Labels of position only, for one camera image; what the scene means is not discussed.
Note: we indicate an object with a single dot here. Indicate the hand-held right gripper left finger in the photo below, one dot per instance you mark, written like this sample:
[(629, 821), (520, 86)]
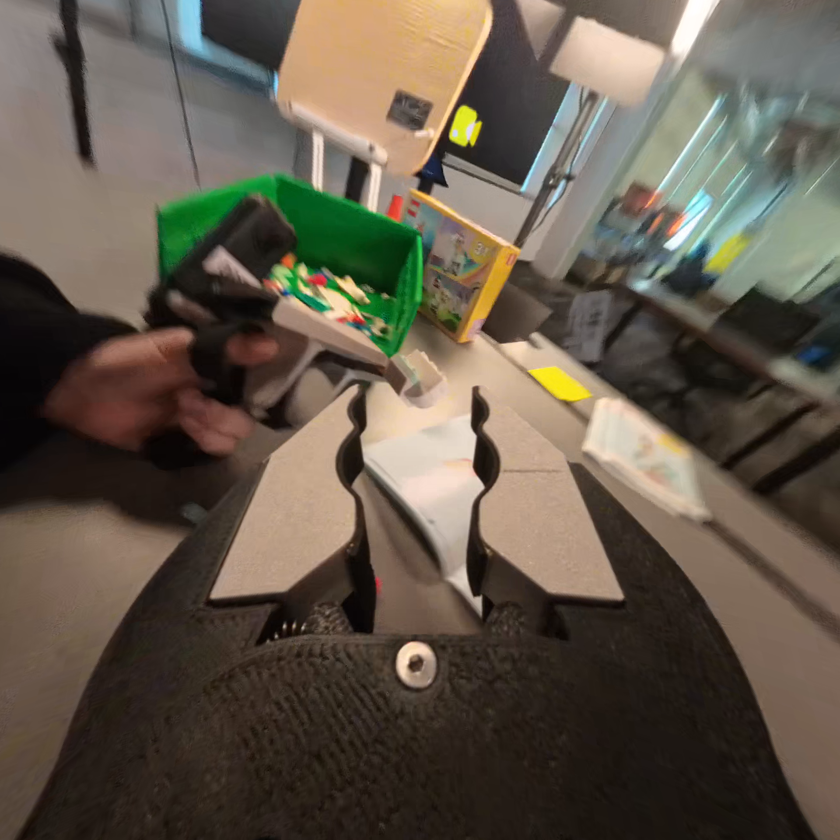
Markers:
[(295, 518)]

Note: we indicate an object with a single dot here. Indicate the closed instruction booklet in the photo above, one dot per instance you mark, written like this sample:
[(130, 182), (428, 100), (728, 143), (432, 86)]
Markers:
[(643, 453)]

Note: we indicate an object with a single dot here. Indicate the black metal stand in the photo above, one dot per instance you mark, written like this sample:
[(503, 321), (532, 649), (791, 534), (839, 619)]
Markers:
[(558, 170)]

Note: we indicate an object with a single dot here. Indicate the yellow lego box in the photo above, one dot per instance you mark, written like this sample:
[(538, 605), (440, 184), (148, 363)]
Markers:
[(459, 262)]

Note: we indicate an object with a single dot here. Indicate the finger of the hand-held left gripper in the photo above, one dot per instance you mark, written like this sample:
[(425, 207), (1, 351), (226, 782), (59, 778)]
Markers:
[(328, 334), (396, 375)]

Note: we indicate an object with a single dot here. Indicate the white lego assembly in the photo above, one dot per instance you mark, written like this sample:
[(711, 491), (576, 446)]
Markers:
[(423, 384)]

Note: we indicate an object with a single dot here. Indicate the person's left hand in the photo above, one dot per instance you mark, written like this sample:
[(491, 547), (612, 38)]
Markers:
[(124, 387)]

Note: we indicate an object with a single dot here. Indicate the green plastic bin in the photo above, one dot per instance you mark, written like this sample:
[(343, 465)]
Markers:
[(341, 229)]

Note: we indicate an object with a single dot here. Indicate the black pole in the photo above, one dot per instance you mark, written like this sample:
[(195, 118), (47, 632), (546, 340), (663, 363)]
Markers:
[(75, 79)]

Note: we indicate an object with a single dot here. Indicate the pile of lego pieces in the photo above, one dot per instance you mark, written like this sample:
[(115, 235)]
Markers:
[(328, 298)]

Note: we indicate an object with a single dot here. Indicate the light wooden chair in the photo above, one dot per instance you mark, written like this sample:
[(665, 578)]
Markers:
[(380, 52)]

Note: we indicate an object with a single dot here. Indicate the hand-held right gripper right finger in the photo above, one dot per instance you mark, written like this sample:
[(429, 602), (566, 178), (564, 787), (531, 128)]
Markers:
[(544, 525)]

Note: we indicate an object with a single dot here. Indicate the open instruction booklet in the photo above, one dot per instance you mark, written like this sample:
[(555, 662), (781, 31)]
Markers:
[(426, 472)]

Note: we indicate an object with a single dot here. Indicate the yellow sticky note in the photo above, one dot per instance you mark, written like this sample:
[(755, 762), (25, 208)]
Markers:
[(559, 384)]

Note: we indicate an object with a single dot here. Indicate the orange cone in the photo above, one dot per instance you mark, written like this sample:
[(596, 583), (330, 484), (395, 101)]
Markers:
[(396, 208)]

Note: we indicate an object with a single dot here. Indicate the yellow sticker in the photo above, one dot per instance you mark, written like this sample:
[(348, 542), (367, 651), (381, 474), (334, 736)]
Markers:
[(464, 126)]

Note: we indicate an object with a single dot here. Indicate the black screen panel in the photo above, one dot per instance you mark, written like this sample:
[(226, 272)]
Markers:
[(512, 98)]

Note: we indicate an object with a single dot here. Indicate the person's left forearm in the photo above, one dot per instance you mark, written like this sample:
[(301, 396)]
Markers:
[(46, 341)]

